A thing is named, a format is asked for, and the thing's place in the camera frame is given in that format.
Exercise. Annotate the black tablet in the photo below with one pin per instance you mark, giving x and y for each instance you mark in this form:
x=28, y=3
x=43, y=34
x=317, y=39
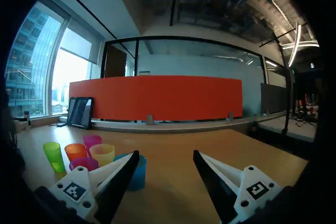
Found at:
x=80, y=113

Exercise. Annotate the orange plastic cup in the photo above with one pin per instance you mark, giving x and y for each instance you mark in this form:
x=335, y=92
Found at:
x=76, y=151

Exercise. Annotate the red desk screen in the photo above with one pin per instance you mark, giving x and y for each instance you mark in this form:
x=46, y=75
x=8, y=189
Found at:
x=157, y=98

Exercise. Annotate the green plastic cup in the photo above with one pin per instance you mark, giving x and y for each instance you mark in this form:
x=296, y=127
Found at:
x=55, y=157

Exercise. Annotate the blue plastic cup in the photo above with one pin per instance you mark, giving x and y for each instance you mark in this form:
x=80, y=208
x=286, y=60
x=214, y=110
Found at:
x=139, y=174

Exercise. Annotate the pink plastic cup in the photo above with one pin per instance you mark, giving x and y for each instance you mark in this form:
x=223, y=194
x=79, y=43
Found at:
x=92, y=141

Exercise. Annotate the yellow plastic cup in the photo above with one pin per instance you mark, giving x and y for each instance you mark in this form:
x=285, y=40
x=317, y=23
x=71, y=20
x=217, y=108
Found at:
x=103, y=154

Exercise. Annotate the grey desk screen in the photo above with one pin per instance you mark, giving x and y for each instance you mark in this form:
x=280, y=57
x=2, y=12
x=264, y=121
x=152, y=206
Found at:
x=273, y=98

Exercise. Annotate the purple plastic cup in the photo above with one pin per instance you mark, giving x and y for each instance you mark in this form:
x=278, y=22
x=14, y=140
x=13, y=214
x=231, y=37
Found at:
x=85, y=164

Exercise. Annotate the black tripod stand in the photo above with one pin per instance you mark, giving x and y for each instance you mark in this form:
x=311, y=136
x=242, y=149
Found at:
x=286, y=90

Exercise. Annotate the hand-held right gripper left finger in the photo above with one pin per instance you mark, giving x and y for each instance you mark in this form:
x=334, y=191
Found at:
x=101, y=178

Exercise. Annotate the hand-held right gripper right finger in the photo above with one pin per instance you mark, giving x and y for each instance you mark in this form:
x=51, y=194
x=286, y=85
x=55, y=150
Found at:
x=237, y=182

